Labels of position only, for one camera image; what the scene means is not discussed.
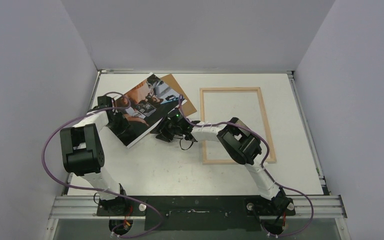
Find printed colour photo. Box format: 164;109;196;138
115;73;180;148

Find white wooden picture frame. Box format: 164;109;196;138
199;87;277;166

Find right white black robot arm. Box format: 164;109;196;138
151;108;295;215

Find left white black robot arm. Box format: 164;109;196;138
59;95;131;216

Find brown cardboard backing board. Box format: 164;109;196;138
147;74;197;134

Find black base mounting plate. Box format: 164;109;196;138
96;195;296;235

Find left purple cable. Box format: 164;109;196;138
41;91;164;239

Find purple cable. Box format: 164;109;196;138
177;94;315;239
41;91;164;239

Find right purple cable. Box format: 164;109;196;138
177;94;315;239

